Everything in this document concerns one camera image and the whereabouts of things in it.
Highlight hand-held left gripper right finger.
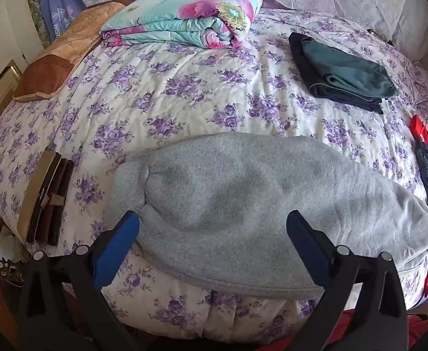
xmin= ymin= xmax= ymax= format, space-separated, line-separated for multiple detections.
xmin=286 ymin=210 xmax=408 ymax=351

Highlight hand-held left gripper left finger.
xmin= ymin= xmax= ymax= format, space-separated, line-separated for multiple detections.
xmin=16 ymin=210 xmax=141 ymax=351

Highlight grey sweatshirt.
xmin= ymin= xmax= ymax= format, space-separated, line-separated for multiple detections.
xmin=106 ymin=133 xmax=428 ymax=300

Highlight folded teal pants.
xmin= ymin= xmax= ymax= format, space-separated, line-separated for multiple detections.
xmin=302 ymin=38 xmax=400 ymax=99

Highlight folded navy pants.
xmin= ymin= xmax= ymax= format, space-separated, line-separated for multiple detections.
xmin=288 ymin=32 xmax=385 ymax=115

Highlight stack of folded dark cloths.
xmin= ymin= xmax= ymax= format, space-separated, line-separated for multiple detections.
xmin=16 ymin=151 xmax=75 ymax=246

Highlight purple floral bedspread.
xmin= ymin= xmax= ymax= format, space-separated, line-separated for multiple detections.
xmin=0 ymin=7 xmax=428 ymax=344

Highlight brown patchwork cushion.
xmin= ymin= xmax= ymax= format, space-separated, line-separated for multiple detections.
xmin=13 ymin=0 xmax=134 ymax=102

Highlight folded teal pink floral quilt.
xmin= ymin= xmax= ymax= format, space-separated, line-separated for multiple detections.
xmin=100 ymin=0 xmax=264 ymax=50

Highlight blue patterned curtain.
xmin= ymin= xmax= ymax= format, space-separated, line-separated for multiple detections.
xmin=38 ymin=0 xmax=86 ymax=41

